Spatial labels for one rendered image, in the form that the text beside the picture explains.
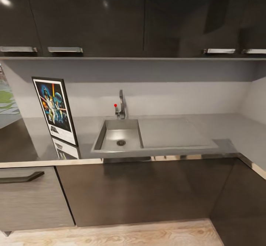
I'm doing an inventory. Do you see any poster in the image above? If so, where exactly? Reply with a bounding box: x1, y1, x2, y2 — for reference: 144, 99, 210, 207
31, 76, 79, 147

